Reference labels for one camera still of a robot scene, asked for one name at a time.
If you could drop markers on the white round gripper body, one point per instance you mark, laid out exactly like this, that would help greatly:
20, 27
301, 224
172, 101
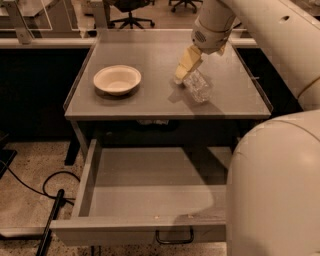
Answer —
210, 40

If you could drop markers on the clear plastic water bottle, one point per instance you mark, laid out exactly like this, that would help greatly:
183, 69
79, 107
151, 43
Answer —
197, 86

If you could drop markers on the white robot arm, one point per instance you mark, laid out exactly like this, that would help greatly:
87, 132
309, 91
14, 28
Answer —
273, 184

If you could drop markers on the grey open top drawer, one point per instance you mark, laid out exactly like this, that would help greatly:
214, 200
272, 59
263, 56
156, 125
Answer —
126, 194

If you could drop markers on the black office chair right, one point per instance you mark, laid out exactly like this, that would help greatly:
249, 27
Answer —
175, 3

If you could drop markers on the black office chair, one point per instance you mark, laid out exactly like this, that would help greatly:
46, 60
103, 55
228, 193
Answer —
175, 3
128, 6

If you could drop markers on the grey cabinet table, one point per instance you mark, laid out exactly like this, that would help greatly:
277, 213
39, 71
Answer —
156, 53

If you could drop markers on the white paper bowl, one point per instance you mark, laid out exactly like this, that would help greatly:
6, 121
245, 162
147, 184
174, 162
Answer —
117, 80

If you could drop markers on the black office chair left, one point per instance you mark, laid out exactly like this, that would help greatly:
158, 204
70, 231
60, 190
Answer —
128, 6

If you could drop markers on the black pole on floor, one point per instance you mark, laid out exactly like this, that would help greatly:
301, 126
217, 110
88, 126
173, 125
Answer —
46, 236

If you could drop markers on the black drawer handle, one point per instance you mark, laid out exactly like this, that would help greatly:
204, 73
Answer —
175, 237

